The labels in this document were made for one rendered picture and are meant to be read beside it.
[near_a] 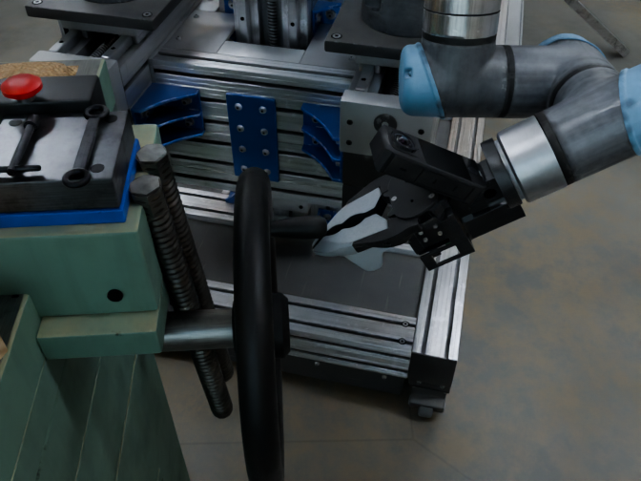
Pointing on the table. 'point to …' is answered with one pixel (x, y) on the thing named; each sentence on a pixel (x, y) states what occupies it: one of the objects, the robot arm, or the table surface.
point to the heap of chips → (37, 69)
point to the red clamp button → (21, 86)
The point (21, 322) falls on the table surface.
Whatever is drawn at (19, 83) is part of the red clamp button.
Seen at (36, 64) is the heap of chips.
